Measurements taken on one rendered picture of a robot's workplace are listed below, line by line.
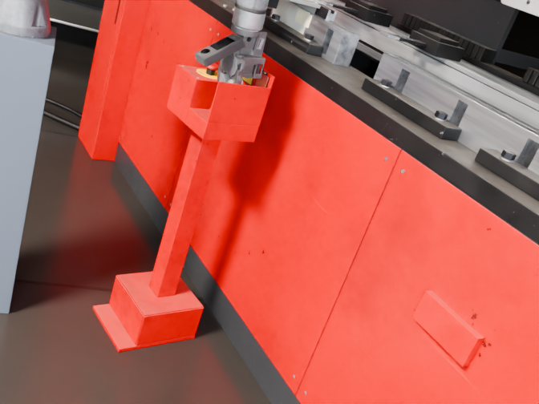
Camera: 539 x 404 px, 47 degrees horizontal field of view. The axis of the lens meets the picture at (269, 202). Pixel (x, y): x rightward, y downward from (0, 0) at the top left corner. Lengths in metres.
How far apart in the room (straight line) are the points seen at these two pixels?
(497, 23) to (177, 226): 1.16
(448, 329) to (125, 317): 0.97
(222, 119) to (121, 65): 1.26
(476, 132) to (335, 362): 0.64
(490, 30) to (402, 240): 0.95
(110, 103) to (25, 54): 1.27
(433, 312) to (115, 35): 1.86
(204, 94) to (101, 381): 0.79
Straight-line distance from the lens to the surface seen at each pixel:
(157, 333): 1.86
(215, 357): 1.91
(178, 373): 1.82
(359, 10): 2.09
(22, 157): 1.66
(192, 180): 1.68
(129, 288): 1.88
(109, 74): 2.75
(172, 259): 1.80
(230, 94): 1.52
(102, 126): 2.83
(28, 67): 1.57
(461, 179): 1.29
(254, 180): 1.85
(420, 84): 1.55
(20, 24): 1.56
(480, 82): 1.77
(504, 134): 1.38
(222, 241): 2.00
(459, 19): 2.23
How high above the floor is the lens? 1.19
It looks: 24 degrees down
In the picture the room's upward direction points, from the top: 19 degrees clockwise
